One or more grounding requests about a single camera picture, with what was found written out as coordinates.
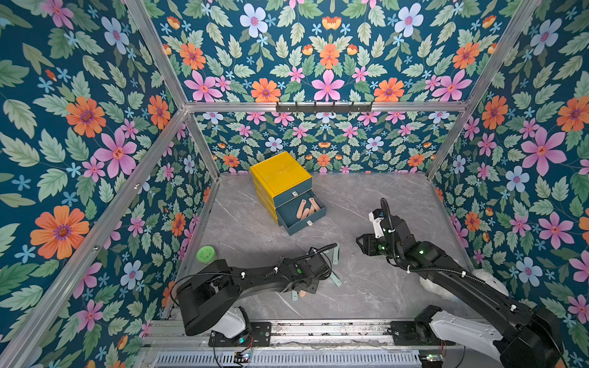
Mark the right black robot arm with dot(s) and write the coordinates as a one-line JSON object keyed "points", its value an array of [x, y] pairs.
{"points": [[512, 333]]}

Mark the yellow drawer cabinet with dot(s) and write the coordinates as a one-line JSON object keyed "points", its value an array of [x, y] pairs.
{"points": [[274, 175]]}

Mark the black hook rail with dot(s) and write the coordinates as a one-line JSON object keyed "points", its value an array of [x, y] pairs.
{"points": [[329, 107]]}

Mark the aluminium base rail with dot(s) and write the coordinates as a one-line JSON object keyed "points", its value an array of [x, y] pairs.
{"points": [[331, 333]]}

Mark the green lid small jar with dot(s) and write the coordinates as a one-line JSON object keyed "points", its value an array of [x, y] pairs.
{"points": [[206, 255]]}

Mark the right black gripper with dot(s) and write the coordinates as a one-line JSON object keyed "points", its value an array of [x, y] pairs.
{"points": [[366, 244]]}

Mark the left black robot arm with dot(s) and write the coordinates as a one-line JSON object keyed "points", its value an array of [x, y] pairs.
{"points": [[204, 298]]}

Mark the teal top drawer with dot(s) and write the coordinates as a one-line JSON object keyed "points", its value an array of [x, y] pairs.
{"points": [[291, 193]]}

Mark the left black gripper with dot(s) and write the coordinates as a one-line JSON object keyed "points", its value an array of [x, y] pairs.
{"points": [[313, 289]]}

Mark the mint knife diagonal center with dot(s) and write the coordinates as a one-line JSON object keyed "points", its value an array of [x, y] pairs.
{"points": [[335, 279]]}

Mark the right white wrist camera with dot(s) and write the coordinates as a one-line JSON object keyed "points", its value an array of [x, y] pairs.
{"points": [[376, 217]]}

